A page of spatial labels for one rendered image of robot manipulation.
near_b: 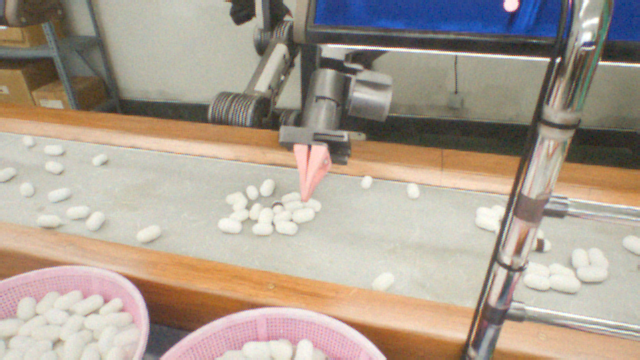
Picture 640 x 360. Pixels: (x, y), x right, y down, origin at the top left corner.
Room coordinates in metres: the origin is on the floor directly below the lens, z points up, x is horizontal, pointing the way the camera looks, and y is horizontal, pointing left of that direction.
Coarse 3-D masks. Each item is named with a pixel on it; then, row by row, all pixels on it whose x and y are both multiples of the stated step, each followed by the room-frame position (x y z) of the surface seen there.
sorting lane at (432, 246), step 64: (0, 192) 0.61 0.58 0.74; (128, 192) 0.61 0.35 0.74; (192, 192) 0.61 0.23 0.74; (320, 192) 0.61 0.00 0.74; (384, 192) 0.61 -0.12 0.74; (448, 192) 0.61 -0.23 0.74; (192, 256) 0.44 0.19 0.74; (256, 256) 0.44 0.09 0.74; (320, 256) 0.44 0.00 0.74; (384, 256) 0.44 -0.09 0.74; (448, 256) 0.44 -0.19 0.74
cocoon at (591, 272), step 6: (582, 270) 0.40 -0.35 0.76; (588, 270) 0.39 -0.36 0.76; (594, 270) 0.39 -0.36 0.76; (600, 270) 0.39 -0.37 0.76; (606, 270) 0.40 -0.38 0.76; (582, 276) 0.39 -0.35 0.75; (588, 276) 0.39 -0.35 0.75; (594, 276) 0.39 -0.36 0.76; (600, 276) 0.39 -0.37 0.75; (606, 276) 0.39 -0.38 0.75
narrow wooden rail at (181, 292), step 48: (0, 240) 0.45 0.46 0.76; (48, 240) 0.45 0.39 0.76; (96, 240) 0.45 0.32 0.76; (144, 288) 0.38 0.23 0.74; (192, 288) 0.36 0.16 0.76; (240, 288) 0.36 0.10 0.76; (288, 288) 0.36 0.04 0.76; (336, 288) 0.36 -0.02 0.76; (288, 336) 0.33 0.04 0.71; (336, 336) 0.31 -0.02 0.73; (384, 336) 0.30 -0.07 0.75; (432, 336) 0.29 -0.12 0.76; (528, 336) 0.29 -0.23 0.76; (576, 336) 0.29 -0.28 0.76
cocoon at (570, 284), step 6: (552, 276) 0.39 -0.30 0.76; (558, 276) 0.38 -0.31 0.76; (564, 276) 0.38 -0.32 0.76; (570, 276) 0.38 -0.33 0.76; (552, 282) 0.38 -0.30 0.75; (558, 282) 0.37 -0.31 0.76; (564, 282) 0.37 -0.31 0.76; (570, 282) 0.37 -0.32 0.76; (576, 282) 0.37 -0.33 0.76; (552, 288) 0.38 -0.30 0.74; (558, 288) 0.37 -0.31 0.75; (564, 288) 0.37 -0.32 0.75; (570, 288) 0.37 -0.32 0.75; (576, 288) 0.37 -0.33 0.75
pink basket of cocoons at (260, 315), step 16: (224, 320) 0.31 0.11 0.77; (240, 320) 0.31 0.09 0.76; (256, 320) 0.31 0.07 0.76; (272, 320) 0.32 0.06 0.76; (288, 320) 0.32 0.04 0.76; (304, 320) 0.31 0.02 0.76; (320, 320) 0.31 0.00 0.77; (336, 320) 0.30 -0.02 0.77; (192, 336) 0.28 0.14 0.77; (208, 336) 0.29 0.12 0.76; (240, 336) 0.30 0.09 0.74; (256, 336) 0.31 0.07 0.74; (304, 336) 0.31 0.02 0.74; (352, 336) 0.29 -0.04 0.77; (176, 352) 0.27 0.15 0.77; (192, 352) 0.28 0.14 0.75; (208, 352) 0.28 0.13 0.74; (336, 352) 0.29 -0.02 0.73; (352, 352) 0.28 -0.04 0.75; (368, 352) 0.27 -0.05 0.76
